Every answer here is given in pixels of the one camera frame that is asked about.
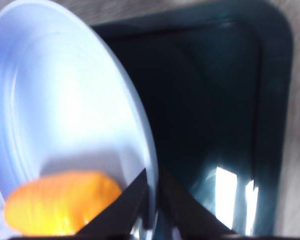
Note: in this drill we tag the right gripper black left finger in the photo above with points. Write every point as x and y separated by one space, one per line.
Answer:
120 215

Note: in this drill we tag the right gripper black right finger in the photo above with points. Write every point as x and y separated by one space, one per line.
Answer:
185 212

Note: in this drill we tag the orange corn cob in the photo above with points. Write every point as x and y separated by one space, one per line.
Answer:
57 200

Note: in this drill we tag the blue round plate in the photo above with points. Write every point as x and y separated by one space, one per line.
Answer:
60 95

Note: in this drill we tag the black rectangular tray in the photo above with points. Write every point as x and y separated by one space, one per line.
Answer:
215 100

